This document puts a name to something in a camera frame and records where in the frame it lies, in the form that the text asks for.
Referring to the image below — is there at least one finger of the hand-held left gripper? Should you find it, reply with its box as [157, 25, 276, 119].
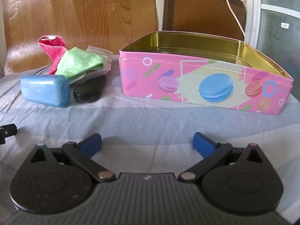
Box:
[0, 124, 18, 144]

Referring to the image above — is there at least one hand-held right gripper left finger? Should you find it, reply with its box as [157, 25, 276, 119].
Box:
[30, 133, 116, 182]

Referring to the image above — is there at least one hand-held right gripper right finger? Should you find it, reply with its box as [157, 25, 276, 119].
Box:
[179, 132, 264, 182]

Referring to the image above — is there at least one pink macaron print tin box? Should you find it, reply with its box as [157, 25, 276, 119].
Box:
[119, 31, 293, 116]

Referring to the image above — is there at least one pink towel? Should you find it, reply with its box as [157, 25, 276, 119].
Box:
[38, 35, 67, 75]

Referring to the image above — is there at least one white plastic packet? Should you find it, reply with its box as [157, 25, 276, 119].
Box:
[85, 46, 111, 78]

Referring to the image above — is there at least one blue hard case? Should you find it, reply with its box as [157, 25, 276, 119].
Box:
[20, 74, 70, 108]

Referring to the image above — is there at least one light striped bed sheet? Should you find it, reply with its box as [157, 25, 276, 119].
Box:
[0, 54, 300, 225]

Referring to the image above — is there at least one black hard case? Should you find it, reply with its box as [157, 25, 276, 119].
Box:
[73, 75, 107, 103]

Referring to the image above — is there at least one green cloth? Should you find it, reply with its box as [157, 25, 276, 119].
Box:
[54, 47, 110, 81]

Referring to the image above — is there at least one grey glass panel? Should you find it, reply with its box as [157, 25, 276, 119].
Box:
[256, 0, 300, 82]

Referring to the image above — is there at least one brown cushioned chair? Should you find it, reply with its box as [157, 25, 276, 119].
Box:
[162, 0, 246, 41]

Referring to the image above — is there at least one white cable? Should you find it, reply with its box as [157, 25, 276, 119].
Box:
[216, 0, 245, 40]

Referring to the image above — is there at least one white door frame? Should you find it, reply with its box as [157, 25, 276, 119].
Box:
[245, 0, 262, 48]

